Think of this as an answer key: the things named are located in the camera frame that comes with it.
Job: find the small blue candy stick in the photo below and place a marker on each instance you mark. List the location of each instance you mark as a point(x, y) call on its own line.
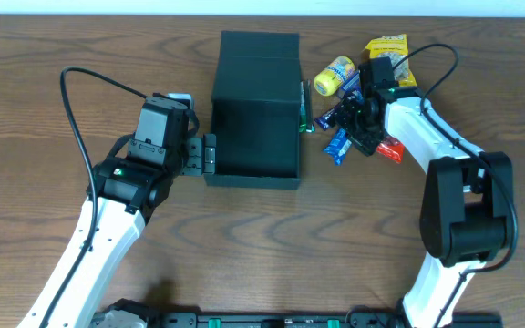
point(351, 85)

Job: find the blue cookie roll pack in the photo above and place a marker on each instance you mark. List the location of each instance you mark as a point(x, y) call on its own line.
point(338, 147)

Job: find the red Hacks candy bag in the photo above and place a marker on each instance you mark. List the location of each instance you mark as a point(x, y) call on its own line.
point(391, 148)

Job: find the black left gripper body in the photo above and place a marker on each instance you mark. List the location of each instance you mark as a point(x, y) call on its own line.
point(200, 155)

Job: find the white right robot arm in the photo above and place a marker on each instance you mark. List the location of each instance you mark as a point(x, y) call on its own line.
point(467, 222)

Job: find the black fabric storage box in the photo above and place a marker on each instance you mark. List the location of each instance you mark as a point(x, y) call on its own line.
point(255, 111)

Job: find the yellow Mentos candy tub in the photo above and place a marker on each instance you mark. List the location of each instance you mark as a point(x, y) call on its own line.
point(333, 76)

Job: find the yellow Hacks candy bag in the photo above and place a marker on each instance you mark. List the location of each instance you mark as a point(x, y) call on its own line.
point(396, 49)

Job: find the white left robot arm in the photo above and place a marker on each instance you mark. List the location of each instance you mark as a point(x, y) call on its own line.
point(124, 190)

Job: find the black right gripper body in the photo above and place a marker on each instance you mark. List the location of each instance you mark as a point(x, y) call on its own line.
point(356, 126)

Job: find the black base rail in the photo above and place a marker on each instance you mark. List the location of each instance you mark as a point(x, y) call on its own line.
point(127, 313)

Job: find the green wrapped snack bar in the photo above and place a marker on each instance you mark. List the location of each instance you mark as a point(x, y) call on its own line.
point(306, 124)

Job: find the purple Dairy Milk chocolate bar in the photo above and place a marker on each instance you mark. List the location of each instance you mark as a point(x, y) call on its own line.
point(327, 120)

